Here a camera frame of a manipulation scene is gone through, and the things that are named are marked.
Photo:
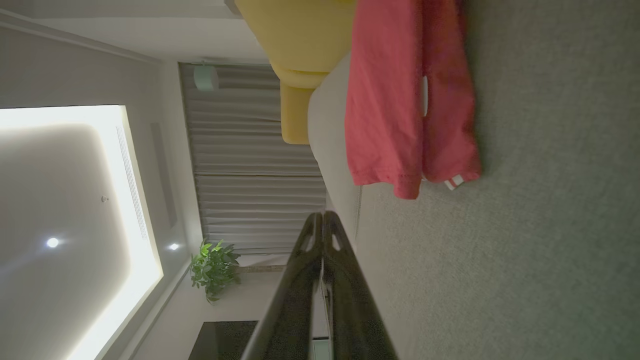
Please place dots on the grey fabric sofa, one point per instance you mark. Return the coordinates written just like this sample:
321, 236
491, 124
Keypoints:
550, 200

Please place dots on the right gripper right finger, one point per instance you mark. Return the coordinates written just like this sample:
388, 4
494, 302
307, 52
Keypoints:
355, 310

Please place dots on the round ceiling spotlight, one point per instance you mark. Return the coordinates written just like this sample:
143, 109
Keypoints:
52, 242
173, 246

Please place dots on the pale green cylinder lamp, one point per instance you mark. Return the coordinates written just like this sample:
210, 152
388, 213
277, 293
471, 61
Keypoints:
205, 78

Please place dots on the grey pleated curtain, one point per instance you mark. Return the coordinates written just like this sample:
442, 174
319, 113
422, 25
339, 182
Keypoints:
250, 165

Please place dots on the dark flat screen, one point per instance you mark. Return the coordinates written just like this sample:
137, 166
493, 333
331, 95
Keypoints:
225, 342

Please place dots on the green potted plant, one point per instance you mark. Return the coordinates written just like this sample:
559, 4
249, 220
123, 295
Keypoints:
212, 270

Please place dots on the red garment with white trim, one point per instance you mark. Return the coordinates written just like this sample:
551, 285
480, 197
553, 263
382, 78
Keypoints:
385, 100

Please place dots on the large yellow cushion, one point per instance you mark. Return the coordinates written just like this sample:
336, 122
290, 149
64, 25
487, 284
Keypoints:
300, 30

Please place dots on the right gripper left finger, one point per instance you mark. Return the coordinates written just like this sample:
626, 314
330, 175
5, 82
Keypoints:
290, 310

